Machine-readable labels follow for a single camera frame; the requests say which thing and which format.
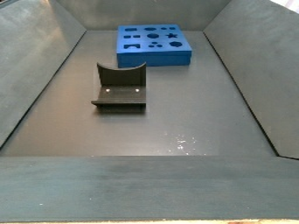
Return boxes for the dark curved holder stand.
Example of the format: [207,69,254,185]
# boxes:
[91,64,146,107]

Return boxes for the blue shape-sorting board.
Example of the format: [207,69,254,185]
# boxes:
[116,24,192,67]

